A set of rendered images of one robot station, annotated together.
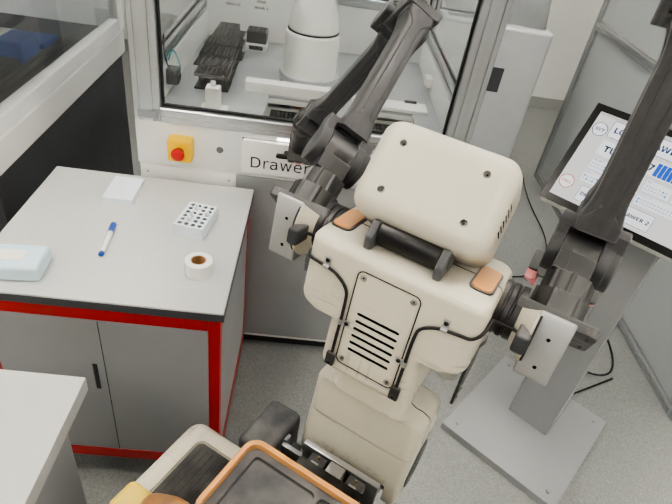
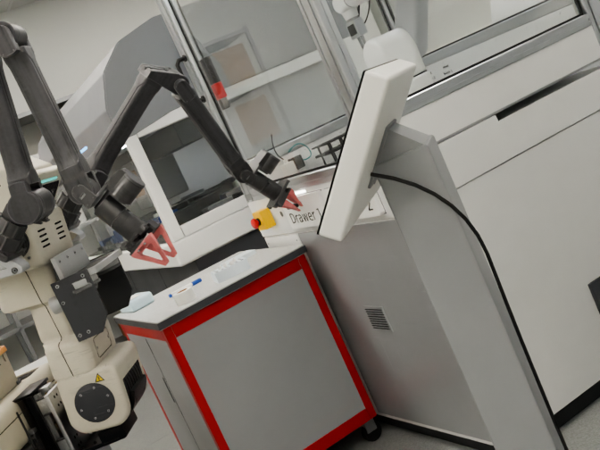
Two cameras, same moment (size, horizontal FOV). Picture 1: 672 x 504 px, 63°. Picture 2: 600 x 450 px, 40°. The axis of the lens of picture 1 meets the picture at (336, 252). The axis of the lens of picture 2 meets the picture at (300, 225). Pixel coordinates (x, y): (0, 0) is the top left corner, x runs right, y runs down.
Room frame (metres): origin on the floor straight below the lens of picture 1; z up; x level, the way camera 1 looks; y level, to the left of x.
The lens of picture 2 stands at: (0.59, -2.38, 1.18)
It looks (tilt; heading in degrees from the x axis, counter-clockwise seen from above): 7 degrees down; 71
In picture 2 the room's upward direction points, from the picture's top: 24 degrees counter-clockwise
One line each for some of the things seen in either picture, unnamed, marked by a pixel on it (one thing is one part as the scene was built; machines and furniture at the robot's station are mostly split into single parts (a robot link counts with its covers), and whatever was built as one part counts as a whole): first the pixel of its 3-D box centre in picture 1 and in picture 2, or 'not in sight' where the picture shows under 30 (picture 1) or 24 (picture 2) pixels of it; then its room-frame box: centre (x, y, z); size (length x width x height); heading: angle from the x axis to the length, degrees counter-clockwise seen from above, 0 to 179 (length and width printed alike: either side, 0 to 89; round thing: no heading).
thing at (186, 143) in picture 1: (180, 149); (262, 219); (1.48, 0.52, 0.88); 0.07 x 0.05 x 0.07; 95
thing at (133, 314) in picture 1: (140, 326); (246, 374); (1.19, 0.58, 0.38); 0.62 x 0.58 x 0.76; 95
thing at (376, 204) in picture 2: not in sight; (351, 201); (1.56, -0.12, 0.87); 0.29 x 0.02 x 0.11; 95
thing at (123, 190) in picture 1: (123, 189); (237, 258); (1.36, 0.66, 0.77); 0.13 x 0.09 x 0.02; 6
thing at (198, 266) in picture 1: (198, 266); (184, 295); (1.06, 0.34, 0.78); 0.07 x 0.07 x 0.04
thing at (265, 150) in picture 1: (288, 160); (305, 210); (1.53, 0.20, 0.87); 0.29 x 0.02 x 0.11; 95
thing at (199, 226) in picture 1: (196, 220); (229, 270); (1.26, 0.41, 0.78); 0.12 x 0.08 x 0.04; 175
